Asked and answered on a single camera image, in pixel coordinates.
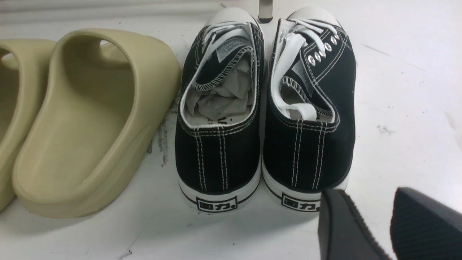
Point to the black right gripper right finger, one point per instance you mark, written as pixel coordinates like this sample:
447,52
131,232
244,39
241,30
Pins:
423,228

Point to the metal shoe rack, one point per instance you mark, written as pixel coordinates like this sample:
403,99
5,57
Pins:
265,13

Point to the right black canvas sneaker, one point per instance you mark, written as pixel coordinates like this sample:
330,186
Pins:
310,129

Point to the left olive foam slide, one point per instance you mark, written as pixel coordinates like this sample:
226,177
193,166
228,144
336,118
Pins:
23,84

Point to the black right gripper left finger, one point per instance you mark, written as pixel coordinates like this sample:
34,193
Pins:
342,232

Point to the right olive foam slide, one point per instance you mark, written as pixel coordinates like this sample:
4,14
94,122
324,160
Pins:
108,92

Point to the left black canvas sneaker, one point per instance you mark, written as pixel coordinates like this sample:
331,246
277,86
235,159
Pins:
217,136

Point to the black canvas sneaker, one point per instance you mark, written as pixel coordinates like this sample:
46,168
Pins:
310,129
217,136

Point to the olive foam slide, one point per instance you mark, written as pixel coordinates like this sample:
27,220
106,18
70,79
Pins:
108,92
23,84

